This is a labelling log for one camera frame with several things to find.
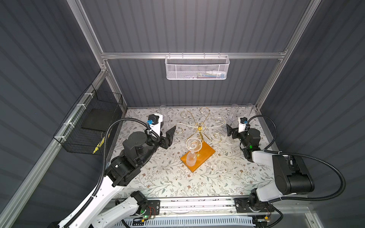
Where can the clear flute glass front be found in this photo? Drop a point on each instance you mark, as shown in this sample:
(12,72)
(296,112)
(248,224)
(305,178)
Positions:
(194,145)

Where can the white mesh wall basket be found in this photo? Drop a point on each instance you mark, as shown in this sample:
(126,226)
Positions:
(178,67)

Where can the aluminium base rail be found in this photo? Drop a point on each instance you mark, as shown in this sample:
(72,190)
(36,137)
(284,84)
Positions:
(204,212)

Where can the black pad in basket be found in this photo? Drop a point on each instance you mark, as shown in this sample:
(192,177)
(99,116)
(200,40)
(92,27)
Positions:
(98,120)

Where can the clear flute glass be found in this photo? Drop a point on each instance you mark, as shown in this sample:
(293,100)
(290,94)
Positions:
(248,110)
(232,115)
(164,112)
(229,141)
(194,145)

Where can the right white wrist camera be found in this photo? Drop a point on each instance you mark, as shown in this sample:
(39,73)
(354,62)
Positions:
(243,121)

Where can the orange wooden rack base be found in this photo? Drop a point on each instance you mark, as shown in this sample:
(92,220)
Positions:
(202,156)

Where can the items in white basket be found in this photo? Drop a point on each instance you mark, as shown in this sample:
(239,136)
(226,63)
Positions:
(207,75)

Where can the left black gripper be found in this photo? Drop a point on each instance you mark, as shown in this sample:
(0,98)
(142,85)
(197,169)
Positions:
(165,141)

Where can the gold wire glass rack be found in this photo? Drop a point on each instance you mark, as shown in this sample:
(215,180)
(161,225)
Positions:
(199,127)

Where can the floral table mat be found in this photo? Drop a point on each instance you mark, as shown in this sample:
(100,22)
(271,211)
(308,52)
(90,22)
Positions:
(225,173)

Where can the black wire wall basket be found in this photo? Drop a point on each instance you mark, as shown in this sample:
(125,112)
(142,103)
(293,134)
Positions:
(84,130)

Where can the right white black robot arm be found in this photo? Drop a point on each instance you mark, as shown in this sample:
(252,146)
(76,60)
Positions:
(291,175)

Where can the yellow black striped tool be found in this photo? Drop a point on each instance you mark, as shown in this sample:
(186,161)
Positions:
(99,146)

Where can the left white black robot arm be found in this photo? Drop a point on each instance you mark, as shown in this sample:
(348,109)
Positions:
(138,150)

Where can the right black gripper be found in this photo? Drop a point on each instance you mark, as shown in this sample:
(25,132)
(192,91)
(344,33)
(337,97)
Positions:
(235,132)

